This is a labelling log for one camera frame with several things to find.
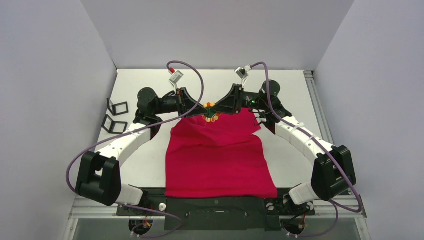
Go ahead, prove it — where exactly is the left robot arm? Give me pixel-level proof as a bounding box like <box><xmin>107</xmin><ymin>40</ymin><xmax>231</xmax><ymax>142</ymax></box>
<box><xmin>75</xmin><ymin>87</ymin><xmax>208</xmax><ymax>215</ymax></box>

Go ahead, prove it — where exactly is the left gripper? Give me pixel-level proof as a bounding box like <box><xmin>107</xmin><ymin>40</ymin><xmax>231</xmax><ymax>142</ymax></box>
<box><xmin>153</xmin><ymin>88</ymin><xmax>209</xmax><ymax>119</ymax></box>

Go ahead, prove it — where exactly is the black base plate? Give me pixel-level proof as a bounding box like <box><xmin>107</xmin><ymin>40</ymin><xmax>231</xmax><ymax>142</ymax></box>
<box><xmin>116</xmin><ymin>188</ymin><xmax>316</xmax><ymax>232</ymax></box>

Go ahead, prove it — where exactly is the aluminium side rail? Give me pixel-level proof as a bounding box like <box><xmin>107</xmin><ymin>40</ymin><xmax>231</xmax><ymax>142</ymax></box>
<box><xmin>303</xmin><ymin>70</ymin><xmax>334</xmax><ymax>144</ymax></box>

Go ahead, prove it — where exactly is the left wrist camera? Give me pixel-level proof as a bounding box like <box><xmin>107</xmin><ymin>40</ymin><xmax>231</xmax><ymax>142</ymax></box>
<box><xmin>169</xmin><ymin>70</ymin><xmax>184</xmax><ymax>85</ymax></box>

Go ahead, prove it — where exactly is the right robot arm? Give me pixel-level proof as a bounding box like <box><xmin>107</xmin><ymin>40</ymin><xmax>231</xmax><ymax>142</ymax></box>
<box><xmin>211</xmin><ymin>80</ymin><xmax>357</xmax><ymax>214</ymax></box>

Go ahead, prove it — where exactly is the orange yellow pompom brooch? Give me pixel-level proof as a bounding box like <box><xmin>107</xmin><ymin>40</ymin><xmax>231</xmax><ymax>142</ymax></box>
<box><xmin>202</xmin><ymin>102</ymin><xmax>221</xmax><ymax>123</ymax></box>

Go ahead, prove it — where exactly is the red t-shirt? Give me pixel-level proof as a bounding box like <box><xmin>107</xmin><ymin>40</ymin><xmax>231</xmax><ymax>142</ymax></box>
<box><xmin>165</xmin><ymin>110</ymin><xmax>278</xmax><ymax>199</ymax></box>

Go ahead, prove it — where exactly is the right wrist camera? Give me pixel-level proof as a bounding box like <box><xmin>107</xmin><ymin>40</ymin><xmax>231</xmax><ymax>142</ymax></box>
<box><xmin>234</xmin><ymin>66</ymin><xmax>248</xmax><ymax>80</ymax></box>

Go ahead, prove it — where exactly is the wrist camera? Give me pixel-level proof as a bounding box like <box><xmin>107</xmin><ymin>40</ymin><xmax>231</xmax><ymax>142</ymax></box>
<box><xmin>234</xmin><ymin>66</ymin><xmax>248</xmax><ymax>80</ymax></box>
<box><xmin>169</xmin><ymin>70</ymin><xmax>184</xmax><ymax>85</ymax></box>

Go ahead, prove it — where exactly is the aluminium front rail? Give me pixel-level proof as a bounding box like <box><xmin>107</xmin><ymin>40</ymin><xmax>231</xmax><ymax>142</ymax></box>
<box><xmin>68</xmin><ymin>196</ymin><xmax>371</xmax><ymax>240</ymax></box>

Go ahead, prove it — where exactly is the black frame stand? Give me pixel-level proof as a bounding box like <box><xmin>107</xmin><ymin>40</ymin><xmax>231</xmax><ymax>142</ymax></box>
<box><xmin>106</xmin><ymin>97</ymin><xmax>129</xmax><ymax>116</ymax></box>
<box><xmin>101</xmin><ymin>114</ymin><xmax>128</xmax><ymax>135</ymax></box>

